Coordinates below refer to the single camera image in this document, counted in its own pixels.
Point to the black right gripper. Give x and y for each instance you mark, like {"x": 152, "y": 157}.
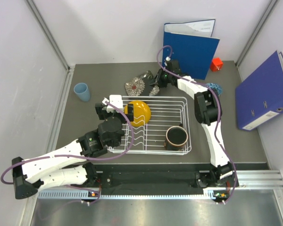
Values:
{"x": 157, "y": 79}

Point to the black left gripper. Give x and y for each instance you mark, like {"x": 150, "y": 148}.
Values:
{"x": 104, "y": 114}

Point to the black square plate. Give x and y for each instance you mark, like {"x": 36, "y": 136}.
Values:
{"x": 140, "y": 85}

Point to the yellow plate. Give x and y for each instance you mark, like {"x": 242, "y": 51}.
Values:
{"x": 141, "y": 113}

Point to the light blue cup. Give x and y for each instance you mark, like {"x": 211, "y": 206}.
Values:
{"x": 82, "y": 91}

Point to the white wire dish rack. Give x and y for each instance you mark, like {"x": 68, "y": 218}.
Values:
{"x": 166, "y": 112}

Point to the dark brown mug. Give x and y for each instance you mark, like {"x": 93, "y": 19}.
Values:
{"x": 176, "y": 138}

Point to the blue patterned bowl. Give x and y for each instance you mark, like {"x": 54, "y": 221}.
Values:
{"x": 215, "y": 86}

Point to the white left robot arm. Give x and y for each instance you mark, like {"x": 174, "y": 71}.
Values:
{"x": 67, "y": 165}

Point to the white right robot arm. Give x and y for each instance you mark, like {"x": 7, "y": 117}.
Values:
{"x": 208, "y": 112}

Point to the blue standing binder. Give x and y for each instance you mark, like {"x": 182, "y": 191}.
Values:
{"x": 192, "y": 44}

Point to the small orange object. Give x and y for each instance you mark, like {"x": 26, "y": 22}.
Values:
{"x": 216, "y": 64}

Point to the purple leaning binder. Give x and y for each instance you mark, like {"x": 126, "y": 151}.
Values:
{"x": 259, "y": 97}

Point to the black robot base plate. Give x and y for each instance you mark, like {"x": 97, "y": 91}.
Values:
{"x": 194, "y": 175}

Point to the slotted cable duct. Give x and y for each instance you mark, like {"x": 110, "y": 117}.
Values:
{"x": 85, "y": 195}

